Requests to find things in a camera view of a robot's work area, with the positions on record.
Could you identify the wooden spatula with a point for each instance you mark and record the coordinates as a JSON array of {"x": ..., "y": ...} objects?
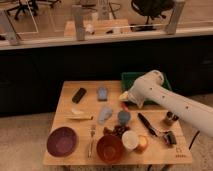
[{"x": 80, "y": 117}]

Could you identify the green plastic tray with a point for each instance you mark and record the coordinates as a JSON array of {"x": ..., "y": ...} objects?
[{"x": 128, "y": 78}]

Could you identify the brown grape cluster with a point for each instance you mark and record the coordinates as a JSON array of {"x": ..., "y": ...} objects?
[{"x": 118, "y": 130}]

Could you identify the red pepper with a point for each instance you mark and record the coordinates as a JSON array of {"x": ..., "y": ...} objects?
[{"x": 123, "y": 105}]

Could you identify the black office chair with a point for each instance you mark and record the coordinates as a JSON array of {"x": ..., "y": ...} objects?
[{"x": 152, "y": 8}]

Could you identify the blue sponge block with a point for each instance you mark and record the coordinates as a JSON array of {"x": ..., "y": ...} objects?
[{"x": 102, "y": 94}]

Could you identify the purple plate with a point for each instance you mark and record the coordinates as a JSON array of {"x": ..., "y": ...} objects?
[{"x": 62, "y": 142}]

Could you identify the wooden table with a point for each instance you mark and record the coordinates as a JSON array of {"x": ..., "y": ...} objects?
[{"x": 89, "y": 107}]

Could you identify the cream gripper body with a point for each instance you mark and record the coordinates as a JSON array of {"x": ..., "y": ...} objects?
[{"x": 124, "y": 97}]

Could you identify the black handled brush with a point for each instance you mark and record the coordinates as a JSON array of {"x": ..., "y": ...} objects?
[{"x": 167, "y": 136}]

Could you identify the black rectangular block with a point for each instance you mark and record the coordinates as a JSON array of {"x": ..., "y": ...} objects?
[{"x": 78, "y": 95}]

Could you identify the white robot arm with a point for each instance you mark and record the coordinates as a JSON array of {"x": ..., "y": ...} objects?
[{"x": 149, "y": 86}]

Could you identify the orange cup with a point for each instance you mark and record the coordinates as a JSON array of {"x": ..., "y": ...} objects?
[{"x": 143, "y": 143}]

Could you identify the red bowl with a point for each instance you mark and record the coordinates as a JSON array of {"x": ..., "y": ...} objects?
[{"x": 110, "y": 149}]

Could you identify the blue-grey round object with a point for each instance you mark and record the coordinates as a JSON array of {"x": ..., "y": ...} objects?
[{"x": 123, "y": 117}]

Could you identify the white cup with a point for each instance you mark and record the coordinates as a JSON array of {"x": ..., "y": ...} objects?
[{"x": 130, "y": 140}]

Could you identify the silver fork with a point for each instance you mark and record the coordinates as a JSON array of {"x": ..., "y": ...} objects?
[{"x": 92, "y": 134}]

